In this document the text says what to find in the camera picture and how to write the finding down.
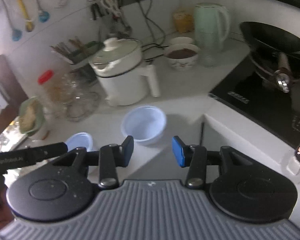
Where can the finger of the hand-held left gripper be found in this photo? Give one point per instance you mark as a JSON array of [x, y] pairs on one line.
[[52, 150]]

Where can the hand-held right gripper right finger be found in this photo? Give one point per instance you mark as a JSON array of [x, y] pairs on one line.
[[178, 152]]

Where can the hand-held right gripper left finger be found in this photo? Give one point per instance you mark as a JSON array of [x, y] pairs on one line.
[[127, 152]]

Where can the translucent blue plastic bowl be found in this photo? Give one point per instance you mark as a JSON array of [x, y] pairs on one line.
[[142, 122], [78, 140]]

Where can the person's left hand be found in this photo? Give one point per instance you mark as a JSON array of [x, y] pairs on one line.
[[0, 215]]

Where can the white bowl with red mark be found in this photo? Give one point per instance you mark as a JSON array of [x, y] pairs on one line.
[[41, 133]]

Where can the green colander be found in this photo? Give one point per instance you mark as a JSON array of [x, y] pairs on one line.
[[41, 122]]

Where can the dried noodles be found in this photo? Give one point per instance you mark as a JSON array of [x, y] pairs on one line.
[[28, 115]]

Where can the set of clear glass cups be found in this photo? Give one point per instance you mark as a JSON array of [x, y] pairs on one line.
[[77, 92]]

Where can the white electric pot with lid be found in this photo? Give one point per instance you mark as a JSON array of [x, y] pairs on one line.
[[122, 85]]

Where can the jar with red lid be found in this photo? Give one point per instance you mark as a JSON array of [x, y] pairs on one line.
[[45, 77]]

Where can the brown cutting board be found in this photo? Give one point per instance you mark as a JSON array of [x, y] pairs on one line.
[[7, 80]]

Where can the floral ceramic bowl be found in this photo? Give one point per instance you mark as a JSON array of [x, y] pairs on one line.
[[182, 63]]

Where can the black induction cooktop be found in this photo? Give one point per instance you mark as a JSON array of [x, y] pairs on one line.
[[260, 97]]

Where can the chopstick holder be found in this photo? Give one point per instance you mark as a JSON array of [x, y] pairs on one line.
[[83, 55]]

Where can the plain white ceramic bowl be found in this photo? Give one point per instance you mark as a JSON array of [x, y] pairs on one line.
[[181, 40]]

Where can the green electric kettle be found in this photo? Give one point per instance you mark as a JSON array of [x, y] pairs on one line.
[[207, 30]]

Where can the yellow jar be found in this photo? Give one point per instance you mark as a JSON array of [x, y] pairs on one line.
[[183, 21]]

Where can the black wok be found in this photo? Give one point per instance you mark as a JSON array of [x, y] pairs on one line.
[[265, 37]]

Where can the kitchen scissors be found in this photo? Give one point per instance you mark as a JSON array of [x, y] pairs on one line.
[[112, 7]]

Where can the hanging utensil rack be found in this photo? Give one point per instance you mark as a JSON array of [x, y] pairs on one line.
[[97, 7]]

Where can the yellow pipe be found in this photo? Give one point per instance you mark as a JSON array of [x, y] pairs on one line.
[[21, 2]]

